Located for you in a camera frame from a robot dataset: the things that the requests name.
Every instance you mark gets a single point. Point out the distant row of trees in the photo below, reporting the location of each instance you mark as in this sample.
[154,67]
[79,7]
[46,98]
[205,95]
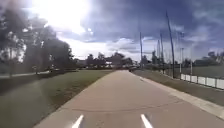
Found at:
[106,60]

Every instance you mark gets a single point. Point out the pale concrete path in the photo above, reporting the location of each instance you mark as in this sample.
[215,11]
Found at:
[123,96]

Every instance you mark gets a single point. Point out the row of tall poles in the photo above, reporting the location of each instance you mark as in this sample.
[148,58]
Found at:
[171,46]

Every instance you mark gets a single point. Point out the robot's own part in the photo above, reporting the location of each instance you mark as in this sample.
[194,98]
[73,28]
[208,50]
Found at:
[146,121]
[77,122]

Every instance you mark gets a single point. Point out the group of dark trees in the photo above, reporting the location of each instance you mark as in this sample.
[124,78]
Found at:
[36,50]

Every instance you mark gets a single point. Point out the grass strip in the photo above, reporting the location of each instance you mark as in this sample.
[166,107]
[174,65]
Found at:
[186,87]

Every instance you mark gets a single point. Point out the grass verge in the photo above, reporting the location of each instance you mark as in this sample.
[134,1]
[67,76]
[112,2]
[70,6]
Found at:
[40,96]

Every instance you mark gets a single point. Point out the pale concrete kerb strip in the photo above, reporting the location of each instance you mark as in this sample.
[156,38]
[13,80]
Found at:
[196,101]

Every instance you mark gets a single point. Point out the white low fence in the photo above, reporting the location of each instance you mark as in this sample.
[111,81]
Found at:
[203,80]

